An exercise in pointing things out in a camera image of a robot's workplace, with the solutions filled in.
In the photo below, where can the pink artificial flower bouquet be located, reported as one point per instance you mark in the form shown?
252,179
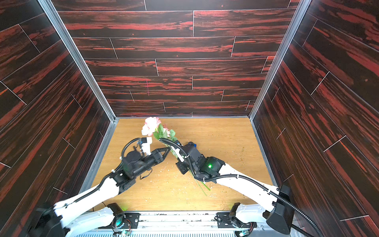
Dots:
154,128

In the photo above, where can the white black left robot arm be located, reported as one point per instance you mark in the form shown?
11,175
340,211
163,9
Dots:
72,217

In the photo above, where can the aluminium left corner post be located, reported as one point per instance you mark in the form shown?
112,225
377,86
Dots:
58,24

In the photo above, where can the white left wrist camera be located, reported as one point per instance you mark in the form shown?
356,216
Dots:
145,145

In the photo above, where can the aluminium right corner post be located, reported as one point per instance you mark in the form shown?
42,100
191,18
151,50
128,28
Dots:
288,37

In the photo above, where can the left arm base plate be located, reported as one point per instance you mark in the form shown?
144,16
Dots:
129,221

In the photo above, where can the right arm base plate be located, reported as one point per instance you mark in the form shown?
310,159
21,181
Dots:
226,220

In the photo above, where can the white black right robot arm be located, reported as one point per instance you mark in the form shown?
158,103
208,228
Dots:
274,203

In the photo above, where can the aluminium corner post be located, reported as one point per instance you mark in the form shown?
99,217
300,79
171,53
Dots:
58,24
288,37

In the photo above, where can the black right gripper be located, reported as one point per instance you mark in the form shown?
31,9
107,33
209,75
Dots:
182,161

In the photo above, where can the aluminium front rail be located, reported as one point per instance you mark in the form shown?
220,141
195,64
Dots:
181,224

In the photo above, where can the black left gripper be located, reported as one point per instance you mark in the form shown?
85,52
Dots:
156,157

